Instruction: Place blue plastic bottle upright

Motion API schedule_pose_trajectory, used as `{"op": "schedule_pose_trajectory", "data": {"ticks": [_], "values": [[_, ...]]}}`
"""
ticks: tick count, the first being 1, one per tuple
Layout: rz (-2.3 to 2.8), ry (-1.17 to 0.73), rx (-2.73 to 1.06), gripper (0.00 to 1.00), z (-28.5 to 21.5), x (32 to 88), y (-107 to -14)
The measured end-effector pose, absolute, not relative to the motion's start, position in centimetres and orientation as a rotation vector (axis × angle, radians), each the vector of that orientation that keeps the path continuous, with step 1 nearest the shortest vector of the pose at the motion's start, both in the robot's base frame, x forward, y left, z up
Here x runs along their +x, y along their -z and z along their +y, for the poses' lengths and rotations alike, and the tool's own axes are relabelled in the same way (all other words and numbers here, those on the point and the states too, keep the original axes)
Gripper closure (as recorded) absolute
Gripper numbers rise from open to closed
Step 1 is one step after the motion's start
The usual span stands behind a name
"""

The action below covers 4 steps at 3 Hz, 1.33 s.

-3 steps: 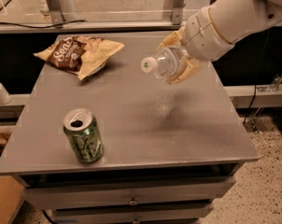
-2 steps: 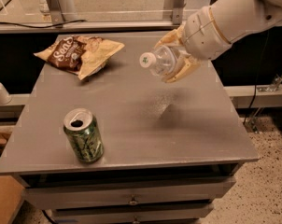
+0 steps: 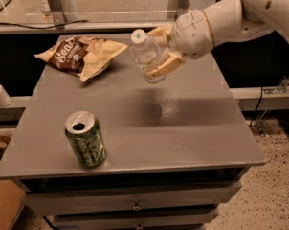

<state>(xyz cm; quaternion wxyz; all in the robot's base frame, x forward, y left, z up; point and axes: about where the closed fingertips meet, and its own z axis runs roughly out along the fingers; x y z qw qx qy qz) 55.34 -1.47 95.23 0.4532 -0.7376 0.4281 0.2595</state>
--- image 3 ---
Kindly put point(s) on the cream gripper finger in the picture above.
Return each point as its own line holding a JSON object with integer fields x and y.
{"x": 161, "y": 34}
{"x": 168, "y": 62}

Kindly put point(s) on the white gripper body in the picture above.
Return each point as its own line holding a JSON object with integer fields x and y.
{"x": 189, "y": 34}

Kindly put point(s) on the clear plastic water bottle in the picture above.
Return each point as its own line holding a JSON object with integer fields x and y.
{"x": 145, "y": 52}

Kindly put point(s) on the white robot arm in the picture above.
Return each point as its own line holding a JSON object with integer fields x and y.
{"x": 242, "y": 20}

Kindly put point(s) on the brown and cream chip bag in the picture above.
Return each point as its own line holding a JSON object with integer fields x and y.
{"x": 83, "y": 56}

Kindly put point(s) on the grey drawer cabinet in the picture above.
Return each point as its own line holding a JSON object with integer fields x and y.
{"x": 187, "y": 128}

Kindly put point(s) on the green soda can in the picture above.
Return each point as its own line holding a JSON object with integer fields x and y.
{"x": 82, "y": 129}

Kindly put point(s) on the lower grey drawer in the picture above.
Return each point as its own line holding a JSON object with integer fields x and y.
{"x": 137, "y": 220}

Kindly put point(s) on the grey drawer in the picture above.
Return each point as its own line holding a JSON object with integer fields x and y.
{"x": 137, "y": 220}
{"x": 131, "y": 199}

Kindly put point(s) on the upper grey drawer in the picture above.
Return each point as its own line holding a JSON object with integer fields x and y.
{"x": 131, "y": 199}

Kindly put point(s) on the cardboard box at left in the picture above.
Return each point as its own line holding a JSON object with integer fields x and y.
{"x": 10, "y": 204}

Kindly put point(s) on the left metal bracket post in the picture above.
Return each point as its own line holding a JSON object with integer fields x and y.
{"x": 56, "y": 12}

